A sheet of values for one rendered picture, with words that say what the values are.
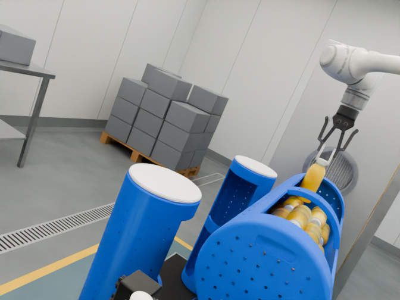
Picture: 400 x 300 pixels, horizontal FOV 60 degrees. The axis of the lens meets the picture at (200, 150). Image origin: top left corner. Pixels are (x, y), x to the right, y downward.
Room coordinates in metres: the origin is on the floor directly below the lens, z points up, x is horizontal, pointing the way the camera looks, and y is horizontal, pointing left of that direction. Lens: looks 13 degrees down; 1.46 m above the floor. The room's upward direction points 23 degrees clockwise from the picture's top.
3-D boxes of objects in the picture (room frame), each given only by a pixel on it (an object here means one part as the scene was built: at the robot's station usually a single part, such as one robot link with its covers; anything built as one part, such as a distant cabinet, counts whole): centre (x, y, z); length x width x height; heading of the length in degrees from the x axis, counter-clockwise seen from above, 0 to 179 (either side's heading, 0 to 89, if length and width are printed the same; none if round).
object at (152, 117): (4.67, 0.60, 0.59); 1.20 x 0.80 x 1.19; 69
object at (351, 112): (1.37, -0.46, 1.49); 0.08 x 0.07 x 0.09; 69
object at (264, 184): (2.08, -0.35, 0.59); 0.28 x 0.28 x 0.88
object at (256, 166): (2.08, -0.35, 1.03); 0.28 x 0.28 x 0.01
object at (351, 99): (1.37, -0.46, 1.56); 0.09 x 0.09 x 0.06
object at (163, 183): (1.19, 0.07, 1.03); 0.28 x 0.28 x 0.01
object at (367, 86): (1.36, -0.45, 1.67); 0.13 x 0.11 x 0.16; 123
